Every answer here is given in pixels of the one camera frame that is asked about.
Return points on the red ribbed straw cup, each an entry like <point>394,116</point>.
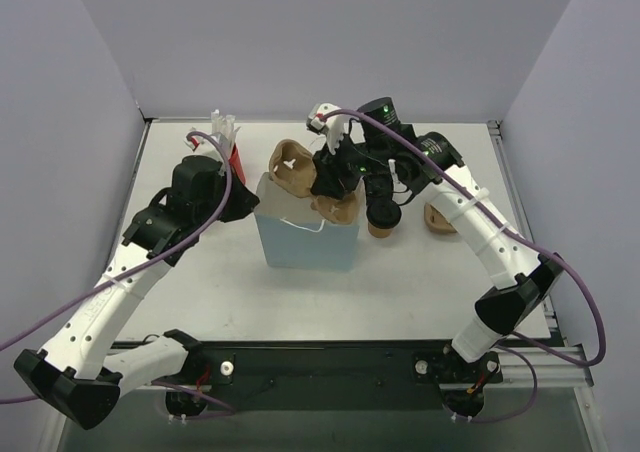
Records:
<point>236,164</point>

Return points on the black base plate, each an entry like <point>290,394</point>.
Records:
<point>379,375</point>

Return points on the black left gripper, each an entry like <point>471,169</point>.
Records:
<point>239,198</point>

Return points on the brown cardboard cup carrier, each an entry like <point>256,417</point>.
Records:
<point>291,167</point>

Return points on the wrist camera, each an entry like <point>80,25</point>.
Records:
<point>325,120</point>
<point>202,143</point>

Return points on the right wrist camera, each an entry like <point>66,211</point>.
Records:
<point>325,120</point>

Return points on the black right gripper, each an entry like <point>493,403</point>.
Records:
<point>329,178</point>

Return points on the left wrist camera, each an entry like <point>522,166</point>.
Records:
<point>202,143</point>

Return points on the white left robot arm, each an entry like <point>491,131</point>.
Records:
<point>74,371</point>

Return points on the white and blue paper bag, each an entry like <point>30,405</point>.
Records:
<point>294,235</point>

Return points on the stack of black lids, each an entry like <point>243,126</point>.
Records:
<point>378,188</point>

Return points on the bundle of wrapped straws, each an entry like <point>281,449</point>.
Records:
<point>224,128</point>

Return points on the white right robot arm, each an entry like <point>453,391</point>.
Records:
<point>429,166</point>

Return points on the brown paper coffee cup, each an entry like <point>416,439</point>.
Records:
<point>380,232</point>

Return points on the aluminium frame rail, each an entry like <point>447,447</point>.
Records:
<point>551,370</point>

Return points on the black coffee cup lid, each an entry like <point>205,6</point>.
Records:
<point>384,214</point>

